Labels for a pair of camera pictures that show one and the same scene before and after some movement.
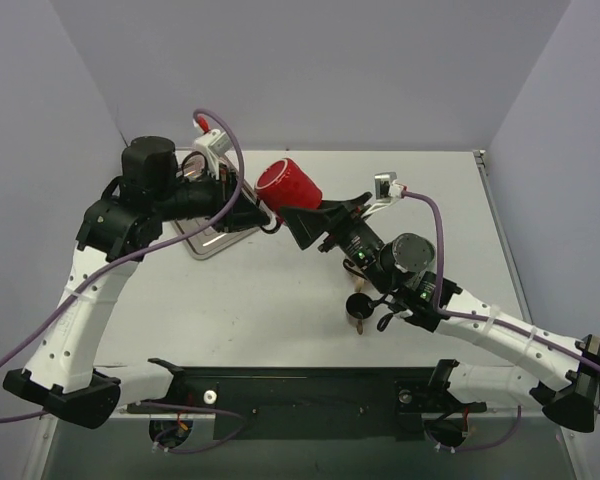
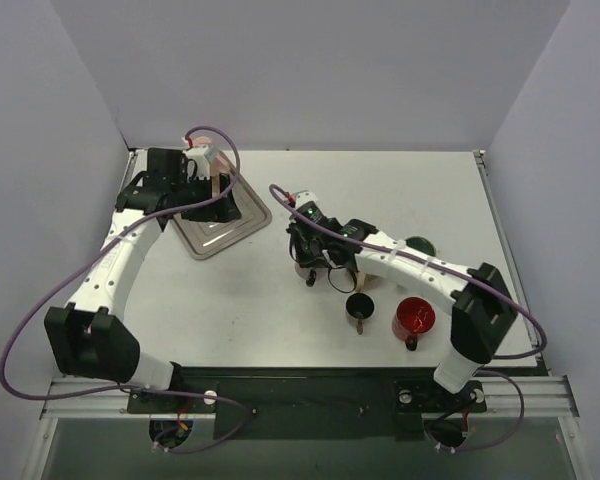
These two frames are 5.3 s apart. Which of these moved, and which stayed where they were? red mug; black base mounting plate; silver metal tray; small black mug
Moved: red mug
Stayed: small black mug; silver metal tray; black base mounting plate
